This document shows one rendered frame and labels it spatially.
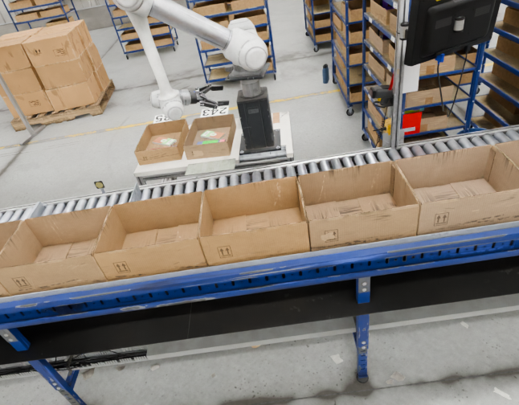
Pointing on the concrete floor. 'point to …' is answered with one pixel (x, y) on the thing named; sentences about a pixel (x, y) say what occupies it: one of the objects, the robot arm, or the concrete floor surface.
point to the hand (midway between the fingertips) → (223, 95)
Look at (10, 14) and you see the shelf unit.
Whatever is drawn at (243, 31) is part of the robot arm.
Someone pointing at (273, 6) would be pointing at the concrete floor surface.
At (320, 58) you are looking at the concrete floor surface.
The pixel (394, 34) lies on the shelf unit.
